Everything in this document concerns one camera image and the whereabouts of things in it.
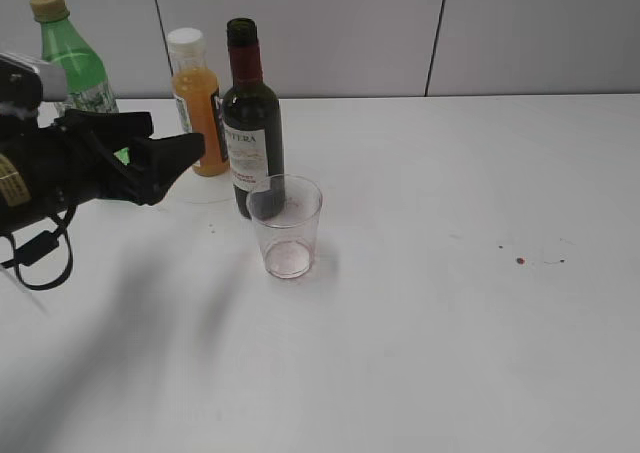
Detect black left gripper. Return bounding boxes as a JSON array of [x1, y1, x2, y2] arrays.
[[1, 109, 205, 233]]

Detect dark red wine bottle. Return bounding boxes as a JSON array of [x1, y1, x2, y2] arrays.
[[221, 18, 284, 219]]

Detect transparent plastic cup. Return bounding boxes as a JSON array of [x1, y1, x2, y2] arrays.
[[246, 174, 323, 279]]

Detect green plastic soda bottle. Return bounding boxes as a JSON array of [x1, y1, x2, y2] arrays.
[[29, 0, 132, 166]]

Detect orange juice bottle white cap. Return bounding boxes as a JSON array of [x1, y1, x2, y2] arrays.
[[166, 27, 229, 177]]

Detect black cable with ferrite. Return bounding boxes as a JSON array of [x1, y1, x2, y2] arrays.
[[0, 202, 77, 290]]

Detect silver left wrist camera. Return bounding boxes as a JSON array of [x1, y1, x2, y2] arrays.
[[1, 52, 67, 120]]

